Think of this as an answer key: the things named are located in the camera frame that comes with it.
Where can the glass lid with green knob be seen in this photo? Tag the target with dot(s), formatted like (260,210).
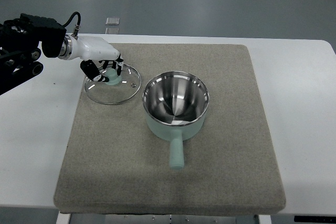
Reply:
(119,89)

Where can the clear floor marker plate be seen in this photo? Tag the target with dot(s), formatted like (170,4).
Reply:
(112,21)

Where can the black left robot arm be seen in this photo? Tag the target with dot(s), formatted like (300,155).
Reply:
(23,41)

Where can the grey felt mat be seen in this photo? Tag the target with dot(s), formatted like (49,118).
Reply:
(114,164)

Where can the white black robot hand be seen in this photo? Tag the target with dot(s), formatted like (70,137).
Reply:
(91,49)

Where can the mint green saucepan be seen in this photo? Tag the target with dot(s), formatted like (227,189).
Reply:
(176,104)

